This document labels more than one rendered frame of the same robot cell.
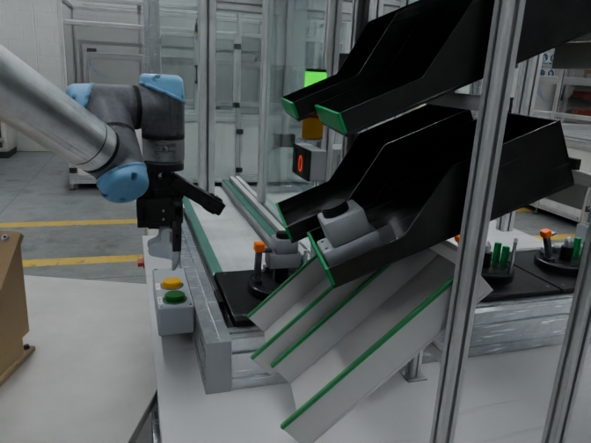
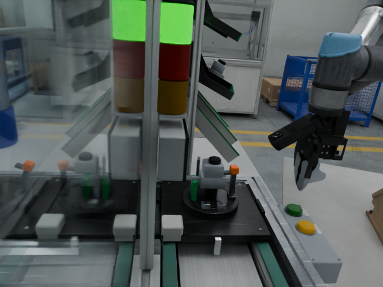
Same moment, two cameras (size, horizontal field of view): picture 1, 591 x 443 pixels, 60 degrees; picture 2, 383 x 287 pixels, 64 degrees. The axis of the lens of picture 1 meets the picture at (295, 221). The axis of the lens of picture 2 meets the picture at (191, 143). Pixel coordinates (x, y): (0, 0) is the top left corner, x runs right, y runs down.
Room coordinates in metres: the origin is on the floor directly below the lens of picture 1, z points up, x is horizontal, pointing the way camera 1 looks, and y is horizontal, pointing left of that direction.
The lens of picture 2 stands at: (1.64, 0.10, 1.39)
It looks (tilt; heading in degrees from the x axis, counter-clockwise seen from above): 22 degrees down; 192
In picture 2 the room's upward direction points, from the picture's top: 5 degrees clockwise
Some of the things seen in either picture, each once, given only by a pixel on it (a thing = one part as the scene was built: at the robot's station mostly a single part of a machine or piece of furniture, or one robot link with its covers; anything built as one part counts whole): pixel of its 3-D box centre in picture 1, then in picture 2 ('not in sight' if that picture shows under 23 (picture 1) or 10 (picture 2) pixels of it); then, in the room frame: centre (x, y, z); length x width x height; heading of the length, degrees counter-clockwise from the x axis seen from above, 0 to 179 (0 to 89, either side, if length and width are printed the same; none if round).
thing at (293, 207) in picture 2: (174, 298); (293, 210); (0.93, 0.23, 0.96); 0.04 x 0.04 x 0.02
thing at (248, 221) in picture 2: (280, 293); (209, 206); (0.98, 0.02, 0.96); 0.24 x 0.24 x 0.02; 19
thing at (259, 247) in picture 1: (262, 260); (229, 180); (0.97, 0.06, 1.04); 0.04 x 0.02 x 0.08; 109
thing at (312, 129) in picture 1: (312, 127); (171, 94); (1.20, -0.03, 1.28); 0.05 x 0.05 x 0.05
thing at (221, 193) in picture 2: (280, 285); (210, 200); (0.98, 0.02, 0.98); 0.14 x 0.14 x 0.02
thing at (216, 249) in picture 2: not in sight; (217, 245); (1.10, 0.06, 0.95); 0.01 x 0.01 x 0.04; 19
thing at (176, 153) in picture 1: (164, 150); (326, 97); (0.92, 0.25, 1.26); 0.08 x 0.08 x 0.05
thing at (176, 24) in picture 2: (315, 83); (174, 23); (1.20, -0.03, 1.38); 0.05 x 0.05 x 0.05
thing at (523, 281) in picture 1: (485, 256); not in sight; (1.14, -0.45, 1.01); 0.24 x 0.24 x 0.13; 19
